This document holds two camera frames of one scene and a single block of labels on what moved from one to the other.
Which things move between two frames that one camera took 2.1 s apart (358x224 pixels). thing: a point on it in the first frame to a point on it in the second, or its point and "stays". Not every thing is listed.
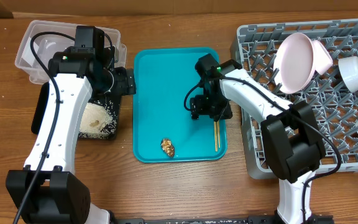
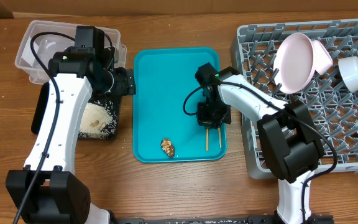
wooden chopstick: (215, 139) to (207, 139)
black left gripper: (126, 83) stays
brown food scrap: (167, 147) stays
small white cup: (353, 73) stays
